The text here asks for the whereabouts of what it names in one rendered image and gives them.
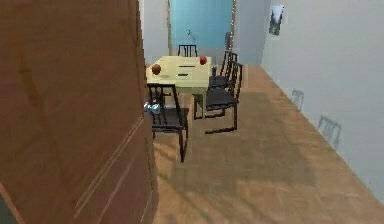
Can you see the pale yellow dining table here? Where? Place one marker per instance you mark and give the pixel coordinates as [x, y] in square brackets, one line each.
[186, 75]

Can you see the red apple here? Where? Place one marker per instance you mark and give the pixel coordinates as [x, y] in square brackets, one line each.
[203, 60]

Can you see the black flat remote control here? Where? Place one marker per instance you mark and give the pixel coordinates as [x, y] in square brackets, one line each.
[182, 75]
[186, 66]

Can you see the brown round fruit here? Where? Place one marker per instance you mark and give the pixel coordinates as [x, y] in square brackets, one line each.
[156, 69]

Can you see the brown wooden room door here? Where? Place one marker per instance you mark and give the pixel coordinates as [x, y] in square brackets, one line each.
[73, 110]

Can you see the framed wall picture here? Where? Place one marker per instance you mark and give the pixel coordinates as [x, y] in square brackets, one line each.
[276, 20]

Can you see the black dining chair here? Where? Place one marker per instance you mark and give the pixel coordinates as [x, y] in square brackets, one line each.
[187, 50]
[168, 116]
[221, 96]
[223, 75]

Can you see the dark thin houseplant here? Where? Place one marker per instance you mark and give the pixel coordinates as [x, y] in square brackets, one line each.
[191, 36]

